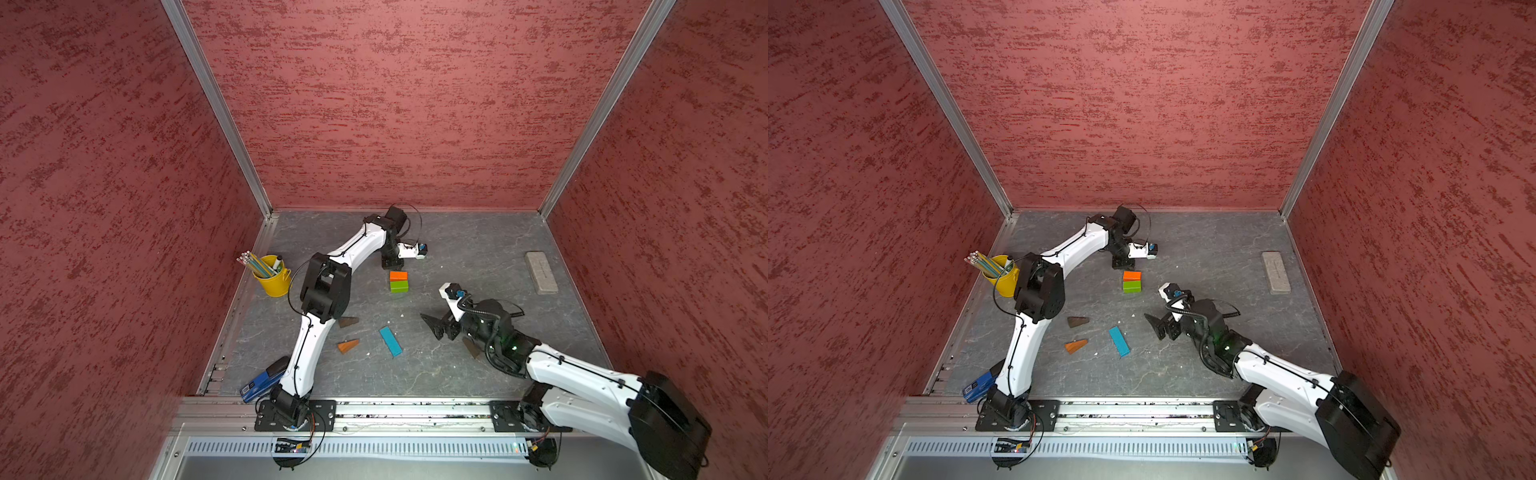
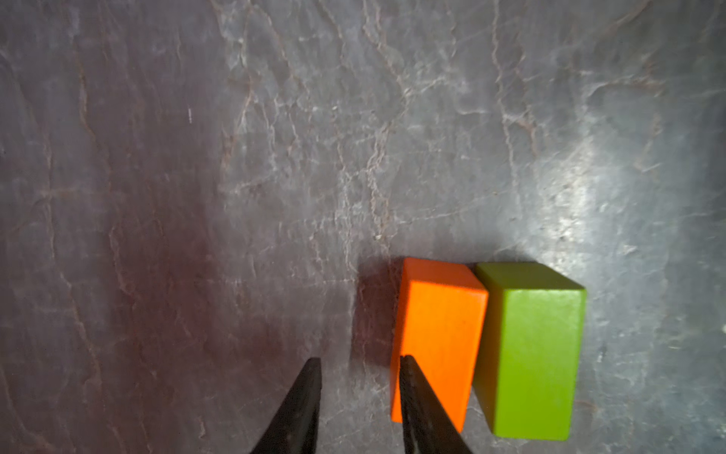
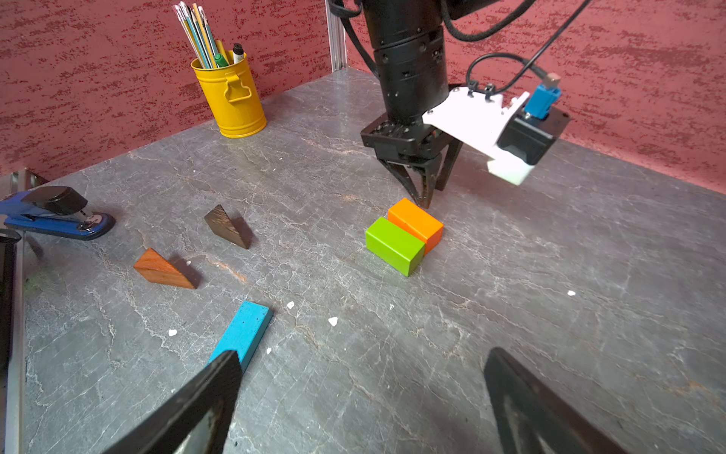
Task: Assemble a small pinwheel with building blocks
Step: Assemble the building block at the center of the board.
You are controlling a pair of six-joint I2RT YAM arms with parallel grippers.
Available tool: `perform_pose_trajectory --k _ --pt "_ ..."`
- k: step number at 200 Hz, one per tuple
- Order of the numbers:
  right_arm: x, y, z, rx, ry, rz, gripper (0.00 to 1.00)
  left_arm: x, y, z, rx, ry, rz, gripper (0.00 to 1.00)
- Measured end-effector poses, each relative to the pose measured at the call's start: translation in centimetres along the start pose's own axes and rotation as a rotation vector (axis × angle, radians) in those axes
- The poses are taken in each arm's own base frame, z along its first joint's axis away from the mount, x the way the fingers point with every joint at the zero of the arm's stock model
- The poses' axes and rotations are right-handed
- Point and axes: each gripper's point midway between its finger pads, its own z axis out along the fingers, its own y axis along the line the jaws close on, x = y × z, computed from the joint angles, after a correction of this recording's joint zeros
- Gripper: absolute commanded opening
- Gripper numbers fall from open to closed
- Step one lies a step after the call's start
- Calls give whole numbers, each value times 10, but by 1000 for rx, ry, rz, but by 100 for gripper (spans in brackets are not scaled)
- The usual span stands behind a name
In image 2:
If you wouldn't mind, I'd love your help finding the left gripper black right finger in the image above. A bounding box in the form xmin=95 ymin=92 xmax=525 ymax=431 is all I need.
xmin=399 ymin=355 xmax=472 ymax=454

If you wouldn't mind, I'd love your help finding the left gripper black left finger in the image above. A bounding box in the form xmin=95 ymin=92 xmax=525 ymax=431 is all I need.
xmin=251 ymin=358 xmax=323 ymax=454

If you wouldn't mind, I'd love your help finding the orange rectangular block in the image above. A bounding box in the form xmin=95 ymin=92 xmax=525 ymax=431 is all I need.
xmin=391 ymin=257 xmax=489 ymax=431

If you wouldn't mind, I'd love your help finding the green rectangular block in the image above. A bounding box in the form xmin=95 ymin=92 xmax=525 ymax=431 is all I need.
xmin=473 ymin=262 xmax=587 ymax=441

